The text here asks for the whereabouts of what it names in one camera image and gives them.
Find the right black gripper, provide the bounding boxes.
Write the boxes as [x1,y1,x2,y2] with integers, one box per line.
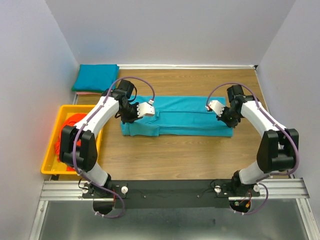
[216,105,241,129]

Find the teal t shirt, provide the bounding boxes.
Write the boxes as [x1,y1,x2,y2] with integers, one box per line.
[120,96,233,137]
[71,64,120,93]

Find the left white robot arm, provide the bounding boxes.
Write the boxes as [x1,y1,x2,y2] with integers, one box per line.
[59,79,139,198]

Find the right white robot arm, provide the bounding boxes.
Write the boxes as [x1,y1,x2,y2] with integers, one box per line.
[206,84,300,196]

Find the folded teal t shirt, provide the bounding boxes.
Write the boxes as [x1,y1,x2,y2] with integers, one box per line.
[71,64,120,93]

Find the folded pink t shirt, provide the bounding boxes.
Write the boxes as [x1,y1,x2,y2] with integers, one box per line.
[75,91,102,95]

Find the orange t shirt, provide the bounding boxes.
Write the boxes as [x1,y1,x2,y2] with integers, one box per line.
[54,113,86,164]

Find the folded green t shirt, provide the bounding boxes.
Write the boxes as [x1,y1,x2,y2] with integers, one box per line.
[71,86,109,95]

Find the yellow plastic bin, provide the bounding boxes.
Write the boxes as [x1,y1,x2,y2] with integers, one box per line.
[41,104,94,176]

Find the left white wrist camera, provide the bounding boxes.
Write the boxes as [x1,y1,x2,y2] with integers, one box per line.
[137,102,156,118]

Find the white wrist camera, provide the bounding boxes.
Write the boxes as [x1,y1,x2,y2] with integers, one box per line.
[205,100,226,117]
[137,102,156,118]

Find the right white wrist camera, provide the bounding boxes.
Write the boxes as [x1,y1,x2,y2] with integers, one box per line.
[205,100,226,117]

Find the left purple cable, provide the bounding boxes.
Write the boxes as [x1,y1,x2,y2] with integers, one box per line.
[71,76,156,219]

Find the purple cable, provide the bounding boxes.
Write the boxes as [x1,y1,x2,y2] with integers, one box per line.
[205,82,301,216]
[71,76,156,219]

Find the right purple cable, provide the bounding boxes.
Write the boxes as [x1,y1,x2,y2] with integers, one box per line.
[205,82,301,216]

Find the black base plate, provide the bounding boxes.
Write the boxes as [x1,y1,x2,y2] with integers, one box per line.
[82,179,260,214]

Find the aluminium frame rail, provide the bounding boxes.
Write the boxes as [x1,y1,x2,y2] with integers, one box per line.
[30,178,320,240]

